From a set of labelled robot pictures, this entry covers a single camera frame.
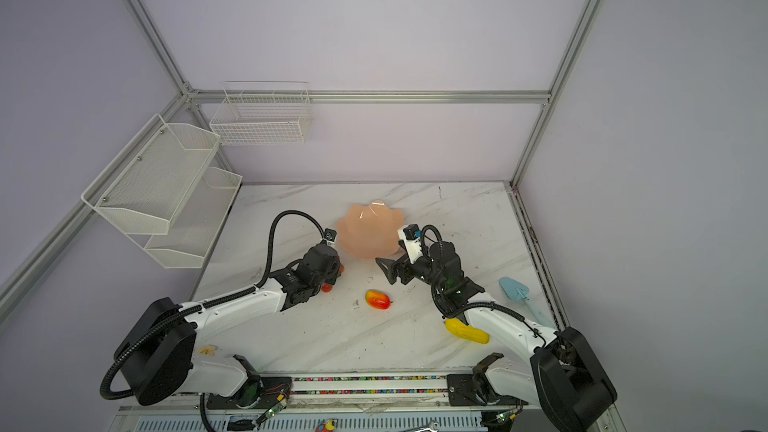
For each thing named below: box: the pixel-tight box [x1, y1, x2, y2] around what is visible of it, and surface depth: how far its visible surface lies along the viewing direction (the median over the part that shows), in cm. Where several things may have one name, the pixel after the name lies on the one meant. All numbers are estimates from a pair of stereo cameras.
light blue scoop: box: [499, 276, 553, 327], surface depth 92 cm
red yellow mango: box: [365, 290, 391, 310], surface depth 88 cm
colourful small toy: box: [315, 419, 337, 432], surface depth 68 cm
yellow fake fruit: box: [445, 318, 490, 345], surface depth 82 cm
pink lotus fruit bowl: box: [336, 200, 405, 260], surface depth 109 cm
